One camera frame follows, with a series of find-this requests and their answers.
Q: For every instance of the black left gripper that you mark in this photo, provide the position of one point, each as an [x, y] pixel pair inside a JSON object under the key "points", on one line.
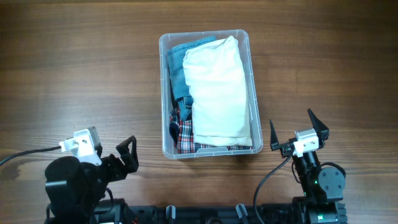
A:
{"points": [[119, 172]]}

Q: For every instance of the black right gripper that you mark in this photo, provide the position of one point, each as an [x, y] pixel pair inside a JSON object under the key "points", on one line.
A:
{"points": [[321, 130]]}

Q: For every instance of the plaid checkered shorts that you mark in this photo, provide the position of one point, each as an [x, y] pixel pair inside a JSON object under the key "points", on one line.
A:
{"points": [[189, 136]]}

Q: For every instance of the blue jeans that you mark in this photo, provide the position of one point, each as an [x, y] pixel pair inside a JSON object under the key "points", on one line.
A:
{"points": [[180, 89]]}

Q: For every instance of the cream cloth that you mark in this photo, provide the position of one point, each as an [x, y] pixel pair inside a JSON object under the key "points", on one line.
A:
{"points": [[216, 81]]}

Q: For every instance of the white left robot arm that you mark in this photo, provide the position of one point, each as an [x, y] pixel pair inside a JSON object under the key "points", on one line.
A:
{"points": [[79, 193]]}

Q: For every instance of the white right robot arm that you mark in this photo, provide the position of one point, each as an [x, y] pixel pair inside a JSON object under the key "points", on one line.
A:
{"points": [[322, 183]]}

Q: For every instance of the clear plastic container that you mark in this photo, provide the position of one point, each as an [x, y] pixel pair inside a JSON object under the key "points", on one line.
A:
{"points": [[166, 42]]}

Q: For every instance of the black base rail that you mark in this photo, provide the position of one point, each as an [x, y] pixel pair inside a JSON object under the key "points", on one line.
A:
{"points": [[267, 213]]}

